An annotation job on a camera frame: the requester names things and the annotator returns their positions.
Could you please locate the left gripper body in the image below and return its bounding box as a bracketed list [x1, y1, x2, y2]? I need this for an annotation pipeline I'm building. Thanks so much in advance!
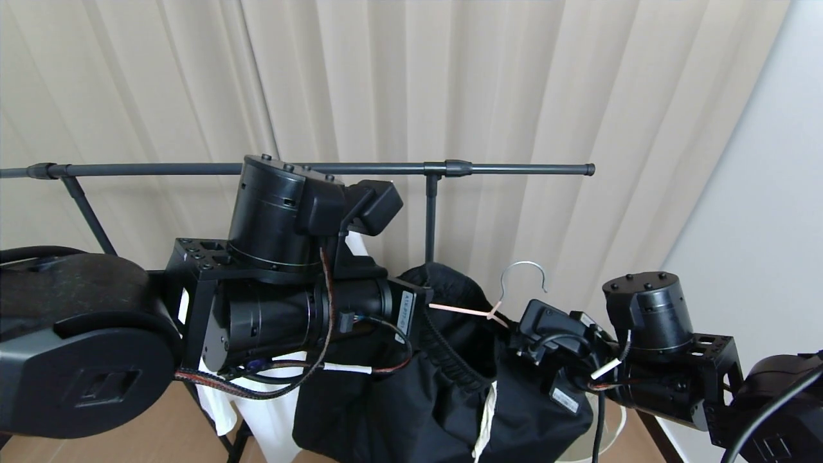
[333, 277, 435, 345]

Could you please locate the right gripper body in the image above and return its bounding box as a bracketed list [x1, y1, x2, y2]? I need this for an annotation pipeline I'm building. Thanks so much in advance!
[548, 365, 603, 417]

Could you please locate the pink clothes hanger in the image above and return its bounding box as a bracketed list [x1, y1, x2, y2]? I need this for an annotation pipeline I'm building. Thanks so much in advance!
[428, 260, 549, 330]

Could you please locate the black garment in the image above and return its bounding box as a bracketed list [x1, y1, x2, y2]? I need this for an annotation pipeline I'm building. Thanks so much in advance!
[292, 262, 594, 463]

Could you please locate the white printed t-shirt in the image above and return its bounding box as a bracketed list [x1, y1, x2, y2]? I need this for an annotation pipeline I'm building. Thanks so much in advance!
[195, 230, 368, 463]

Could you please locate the white laundry basket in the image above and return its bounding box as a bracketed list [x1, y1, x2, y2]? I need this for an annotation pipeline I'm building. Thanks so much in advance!
[556, 392, 628, 463]

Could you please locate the black clothes rack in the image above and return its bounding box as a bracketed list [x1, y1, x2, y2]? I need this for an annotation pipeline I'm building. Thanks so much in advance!
[0, 159, 596, 463]

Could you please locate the beige curtain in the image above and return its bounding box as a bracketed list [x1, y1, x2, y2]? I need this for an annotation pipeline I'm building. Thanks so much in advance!
[0, 0, 791, 322]

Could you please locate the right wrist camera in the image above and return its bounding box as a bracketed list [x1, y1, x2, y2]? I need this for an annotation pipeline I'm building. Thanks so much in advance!
[516, 298, 603, 368]

